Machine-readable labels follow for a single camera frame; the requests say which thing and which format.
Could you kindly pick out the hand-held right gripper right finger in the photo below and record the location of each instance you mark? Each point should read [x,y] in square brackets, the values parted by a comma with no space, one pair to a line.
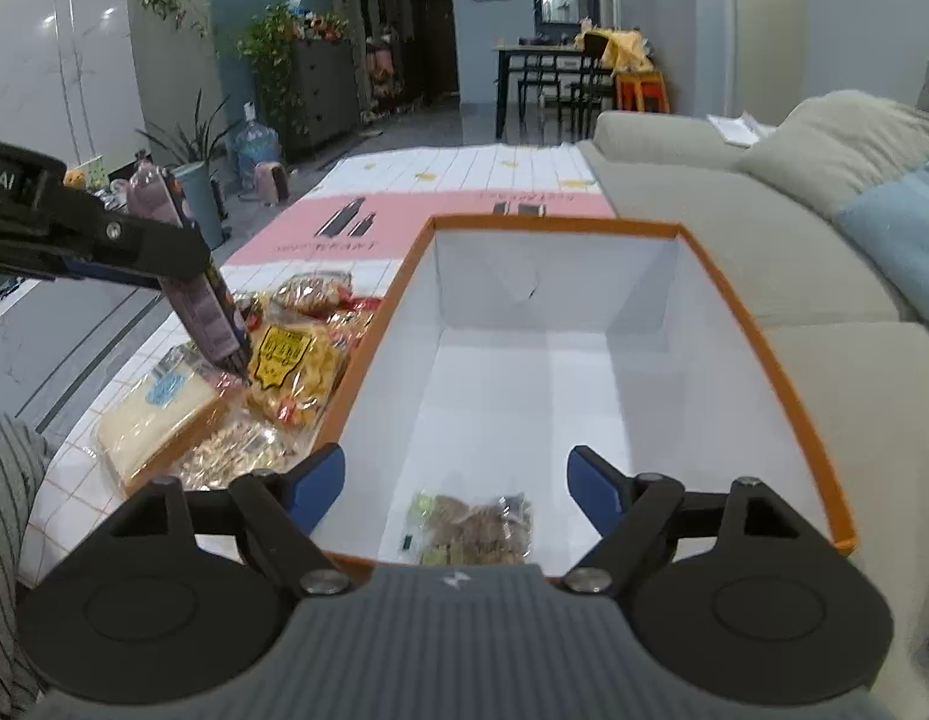
[593,484]

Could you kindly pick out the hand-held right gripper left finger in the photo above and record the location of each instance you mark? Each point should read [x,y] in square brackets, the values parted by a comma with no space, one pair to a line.
[320,484]

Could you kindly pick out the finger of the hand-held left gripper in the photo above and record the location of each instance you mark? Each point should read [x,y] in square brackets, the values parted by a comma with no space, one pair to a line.
[149,244]

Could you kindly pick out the purple snack packet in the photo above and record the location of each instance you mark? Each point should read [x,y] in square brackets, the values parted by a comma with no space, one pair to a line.
[209,322]

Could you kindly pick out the orange paper bag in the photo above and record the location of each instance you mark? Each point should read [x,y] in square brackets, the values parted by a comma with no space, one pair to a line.
[509,390]

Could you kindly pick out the clear packet of brown candies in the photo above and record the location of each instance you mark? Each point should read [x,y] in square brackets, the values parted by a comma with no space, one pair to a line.
[472,532]

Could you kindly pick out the red-white striped snack packet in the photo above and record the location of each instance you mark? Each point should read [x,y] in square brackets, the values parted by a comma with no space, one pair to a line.
[356,319]

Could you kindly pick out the grey trash bin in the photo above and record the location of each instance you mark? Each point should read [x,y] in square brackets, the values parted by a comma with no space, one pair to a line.
[198,202]

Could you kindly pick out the yellow plush bear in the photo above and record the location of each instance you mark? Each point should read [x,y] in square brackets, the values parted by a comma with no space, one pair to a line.
[76,178]

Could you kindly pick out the green picture card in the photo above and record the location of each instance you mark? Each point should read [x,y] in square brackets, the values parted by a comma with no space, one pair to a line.
[95,171]

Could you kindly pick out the clear packet of pale nuts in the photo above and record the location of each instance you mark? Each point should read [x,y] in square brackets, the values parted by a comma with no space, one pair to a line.
[232,450]

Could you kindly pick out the spiky potted plant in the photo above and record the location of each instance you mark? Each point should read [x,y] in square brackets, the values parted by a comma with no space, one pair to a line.
[191,139]

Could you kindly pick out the clear packet with brown cake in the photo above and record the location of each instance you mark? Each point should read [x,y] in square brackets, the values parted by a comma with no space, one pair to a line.
[248,309]

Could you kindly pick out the yellow snack packet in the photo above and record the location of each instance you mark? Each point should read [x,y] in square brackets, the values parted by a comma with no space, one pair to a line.
[292,360]

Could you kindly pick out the pink space heater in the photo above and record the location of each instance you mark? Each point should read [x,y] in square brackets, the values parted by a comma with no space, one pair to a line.
[271,181]

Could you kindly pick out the blue water jug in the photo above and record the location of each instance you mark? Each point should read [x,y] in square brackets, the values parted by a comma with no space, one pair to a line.
[254,146]

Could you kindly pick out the brown nut packet red-white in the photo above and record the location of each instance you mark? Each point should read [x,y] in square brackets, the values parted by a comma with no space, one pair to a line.
[311,292]

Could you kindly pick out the clear bread packet blue label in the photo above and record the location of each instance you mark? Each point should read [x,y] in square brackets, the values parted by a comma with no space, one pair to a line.
[157,420]

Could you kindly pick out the tall leafy plant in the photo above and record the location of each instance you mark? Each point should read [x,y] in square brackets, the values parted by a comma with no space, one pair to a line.
[269,60]

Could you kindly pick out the dark drawer cabinet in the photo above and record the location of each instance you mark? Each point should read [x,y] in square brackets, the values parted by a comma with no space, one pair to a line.
[326,90]

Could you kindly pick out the hanging ivy plant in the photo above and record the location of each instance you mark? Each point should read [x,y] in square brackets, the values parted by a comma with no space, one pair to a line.
[172,4]

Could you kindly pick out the beige sofa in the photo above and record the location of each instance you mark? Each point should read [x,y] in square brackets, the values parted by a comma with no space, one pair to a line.
[734,255]

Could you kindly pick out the pile of plush toys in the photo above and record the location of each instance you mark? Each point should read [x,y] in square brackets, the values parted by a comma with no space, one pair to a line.
[322,22]

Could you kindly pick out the pink and white checked tablecloth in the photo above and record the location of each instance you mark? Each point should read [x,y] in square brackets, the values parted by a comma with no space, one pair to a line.
[434,202]

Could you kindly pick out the person's striped clothing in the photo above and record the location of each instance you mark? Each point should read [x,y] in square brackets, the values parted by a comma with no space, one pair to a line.
[7,540]

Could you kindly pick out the white papers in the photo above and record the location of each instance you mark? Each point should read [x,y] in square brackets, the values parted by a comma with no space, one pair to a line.
[734,129]

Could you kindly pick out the dark dining chair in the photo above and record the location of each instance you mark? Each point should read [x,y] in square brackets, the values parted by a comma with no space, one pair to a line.
[543,86]
[588,90]

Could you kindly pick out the orange plastic stools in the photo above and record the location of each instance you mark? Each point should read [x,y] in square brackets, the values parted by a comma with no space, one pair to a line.
[643,90]

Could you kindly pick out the light blue cushion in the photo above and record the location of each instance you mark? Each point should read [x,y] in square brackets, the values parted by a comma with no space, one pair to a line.
[907,240]

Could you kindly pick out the beige sofa cushion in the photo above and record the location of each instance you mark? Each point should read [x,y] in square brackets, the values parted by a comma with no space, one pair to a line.
[832,142]

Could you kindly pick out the dark dining table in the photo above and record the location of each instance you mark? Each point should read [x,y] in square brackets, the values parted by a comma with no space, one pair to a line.
[539,51]

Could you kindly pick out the yellow cloth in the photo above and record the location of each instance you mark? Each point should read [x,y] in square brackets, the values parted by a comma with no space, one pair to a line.
[622,49]

